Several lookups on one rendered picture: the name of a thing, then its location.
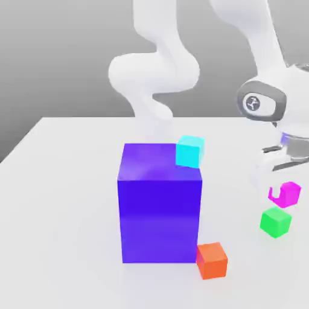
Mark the small cyan cube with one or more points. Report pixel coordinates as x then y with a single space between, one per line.
189 152

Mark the large purple box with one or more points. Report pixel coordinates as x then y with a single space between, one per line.
159 217

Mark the small magenta cube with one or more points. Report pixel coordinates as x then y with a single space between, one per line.
289 195

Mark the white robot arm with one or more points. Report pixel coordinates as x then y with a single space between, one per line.
154 72

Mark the small green cube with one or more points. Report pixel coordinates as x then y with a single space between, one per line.
275 223

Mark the small orange cube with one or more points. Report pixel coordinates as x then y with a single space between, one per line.
212 262

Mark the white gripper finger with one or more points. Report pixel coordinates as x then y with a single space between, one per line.
276 192

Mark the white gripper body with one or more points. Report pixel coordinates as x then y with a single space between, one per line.
265 169

